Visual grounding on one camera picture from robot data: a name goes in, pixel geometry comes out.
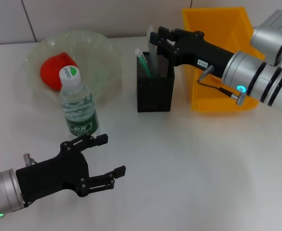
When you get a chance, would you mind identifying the yellow plastic bin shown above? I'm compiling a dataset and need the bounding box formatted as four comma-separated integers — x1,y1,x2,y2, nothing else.
181,6,267,113

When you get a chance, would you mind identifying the left wrist cable with plug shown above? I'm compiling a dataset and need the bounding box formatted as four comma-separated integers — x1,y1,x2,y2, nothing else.
23,153,38,167

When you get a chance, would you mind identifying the wrist cable with plug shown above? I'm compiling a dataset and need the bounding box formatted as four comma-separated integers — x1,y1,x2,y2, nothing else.
23,153,38,167
196,64,249,105

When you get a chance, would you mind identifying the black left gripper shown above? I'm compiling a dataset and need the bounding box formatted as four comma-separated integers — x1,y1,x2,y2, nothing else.
15,133,127,209

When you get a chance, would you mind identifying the pale green glass fruit plate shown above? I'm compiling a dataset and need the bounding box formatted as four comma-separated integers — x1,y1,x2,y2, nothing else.
23,30,124,106

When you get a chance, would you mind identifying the right wrist cable with plug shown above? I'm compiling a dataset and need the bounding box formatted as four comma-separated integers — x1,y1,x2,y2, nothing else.
196,64,249,105

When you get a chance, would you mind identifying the black mesh pen holder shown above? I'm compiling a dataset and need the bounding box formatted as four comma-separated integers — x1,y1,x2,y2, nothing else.
136,51,176,113

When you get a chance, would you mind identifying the silver marker pen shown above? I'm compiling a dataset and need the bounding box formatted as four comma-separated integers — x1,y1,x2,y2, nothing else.
146,24,160,78

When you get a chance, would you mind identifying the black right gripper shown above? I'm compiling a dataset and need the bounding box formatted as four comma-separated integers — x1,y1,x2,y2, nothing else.
150,26,235,79

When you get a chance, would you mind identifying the right wrist camera housing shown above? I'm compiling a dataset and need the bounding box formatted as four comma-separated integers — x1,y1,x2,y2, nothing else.
249,9,282,67

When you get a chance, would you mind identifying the red-orange orange fruit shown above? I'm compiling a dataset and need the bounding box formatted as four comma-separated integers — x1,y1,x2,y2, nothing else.
39,51,78,91

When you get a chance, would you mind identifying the green pen with white cap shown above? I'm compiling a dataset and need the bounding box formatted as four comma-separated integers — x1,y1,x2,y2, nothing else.
134,47,154,78

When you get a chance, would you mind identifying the clear green-label water bottle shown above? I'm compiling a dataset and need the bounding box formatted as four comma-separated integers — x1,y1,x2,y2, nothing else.
59,65,100,137

